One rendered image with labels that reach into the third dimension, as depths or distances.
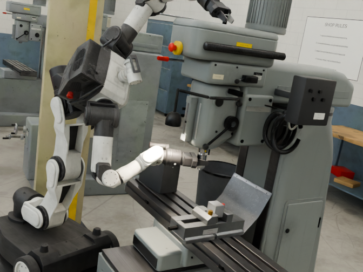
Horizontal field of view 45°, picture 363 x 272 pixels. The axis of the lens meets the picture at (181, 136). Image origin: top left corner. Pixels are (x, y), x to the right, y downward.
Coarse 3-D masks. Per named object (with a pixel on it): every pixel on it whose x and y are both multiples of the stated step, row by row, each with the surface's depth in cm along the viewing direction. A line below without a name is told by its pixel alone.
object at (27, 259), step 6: (18, 258) 225; (24, 258) 223; (30, 258) 224; (18, 264) 227; (24, 264) 222; (30, 264) 220; (36, 264) 222; (18, 270) 229; (24, 270) 225; (30, 270) 219; (36, 270) 220
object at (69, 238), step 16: (16, 192) 268; (32, 192) 265; (16, 208) 265; (0, 224) 259; (16, 224) 262; (64, 224) 272; (0, 240) 254; (16, 240) 244; (32, 240) 247; (48, 240) 250; (64, 240) 253; (80, 240) 251; (96, 240) 251; (16, 256) 239; (32, 256) 228; (48, 256) 227; (64, 256) 233; (80, 256) 241; (96, 256) 250
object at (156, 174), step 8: (152, 168) 248; (160, 168) 242; (168, 168) 242; (176, 168) 246; (144, 176) 255; (152, 176) 248; (160, 176) 242; (168, 176) 244; (176, 176) 248; (152, 184) 249; (160, 184) 243; (168, 184) 245; (176, 184) 249; (160, 192) 244; (168, 192) 247
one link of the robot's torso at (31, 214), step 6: (36, 198) 262; (42, 198) 262; (24, 204) 256; (30, 204) 256; (36, 204) 259; (24, 210) 254; (30, 210) 250; (36, 210) 248; (24, 216) 255; (30, 216) 251; (36, 216) 247; (42, 216) 246; (66, 216) 258; (30, 222) 252; (36, 222) 247; (42, 222) 246
